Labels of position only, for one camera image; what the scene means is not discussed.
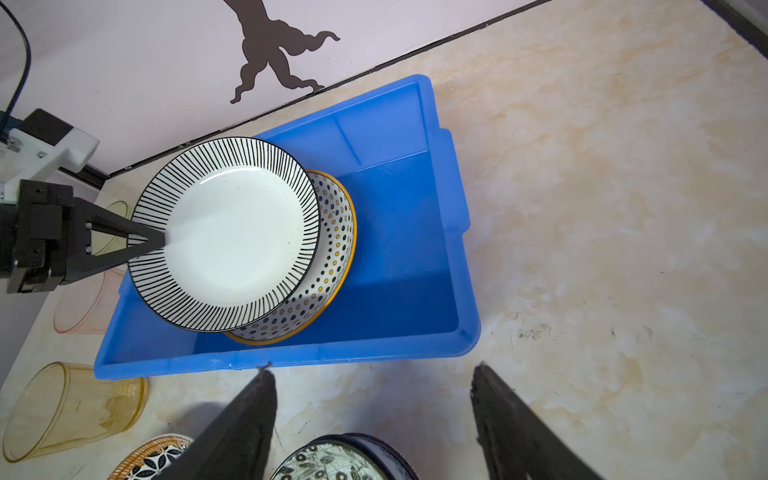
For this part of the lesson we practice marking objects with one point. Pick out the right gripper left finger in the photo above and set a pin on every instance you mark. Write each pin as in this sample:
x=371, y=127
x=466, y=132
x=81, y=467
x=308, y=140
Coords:
x=236, y=444

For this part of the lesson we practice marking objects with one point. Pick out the black geometric orange-rimmed plate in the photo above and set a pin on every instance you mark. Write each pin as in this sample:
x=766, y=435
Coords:
x=150, y=458

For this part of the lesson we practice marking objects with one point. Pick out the yellow translucent plastic cup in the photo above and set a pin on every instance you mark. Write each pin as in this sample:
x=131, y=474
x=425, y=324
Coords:
x=65, y=406

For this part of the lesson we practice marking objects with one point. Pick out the blue plastic bin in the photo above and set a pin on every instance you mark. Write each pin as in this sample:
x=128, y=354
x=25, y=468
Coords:
x=408, y=294

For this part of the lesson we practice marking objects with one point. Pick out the polka dot yellow-rimmed plate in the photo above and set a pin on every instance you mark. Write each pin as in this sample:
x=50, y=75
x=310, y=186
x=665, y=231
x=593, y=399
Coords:
x=326, y=275

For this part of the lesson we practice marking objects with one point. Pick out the black striped white plate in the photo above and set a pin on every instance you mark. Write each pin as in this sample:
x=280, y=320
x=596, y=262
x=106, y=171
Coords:
x=241, y=221

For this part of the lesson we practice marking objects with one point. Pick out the dark floral patterned bowl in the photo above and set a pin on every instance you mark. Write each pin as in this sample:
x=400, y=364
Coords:
x=346, y=456

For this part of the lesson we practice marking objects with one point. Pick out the pink translucent plastic cup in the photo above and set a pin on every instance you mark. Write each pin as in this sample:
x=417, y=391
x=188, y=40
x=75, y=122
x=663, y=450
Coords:
x=87, y=306

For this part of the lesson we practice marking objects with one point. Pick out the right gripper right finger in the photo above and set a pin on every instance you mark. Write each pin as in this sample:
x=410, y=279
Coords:
x=515, y=442

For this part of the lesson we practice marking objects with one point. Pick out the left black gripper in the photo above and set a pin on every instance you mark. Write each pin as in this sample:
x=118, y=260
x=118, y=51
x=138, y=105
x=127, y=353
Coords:
x=48, y=237

